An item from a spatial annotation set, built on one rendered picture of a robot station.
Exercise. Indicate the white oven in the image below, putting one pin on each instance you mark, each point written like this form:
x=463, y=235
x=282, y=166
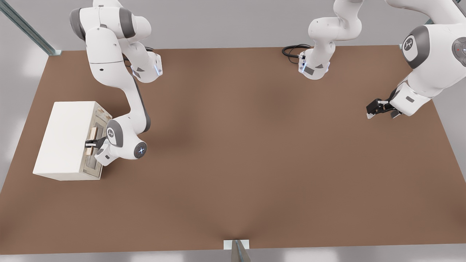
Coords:
x=63, y=142

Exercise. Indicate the white oven door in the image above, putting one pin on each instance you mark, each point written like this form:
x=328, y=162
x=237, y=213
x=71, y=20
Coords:
x=95, y=163

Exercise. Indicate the silver frame post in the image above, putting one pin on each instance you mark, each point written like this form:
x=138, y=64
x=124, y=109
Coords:
x=238, y=251
x=27, y=29

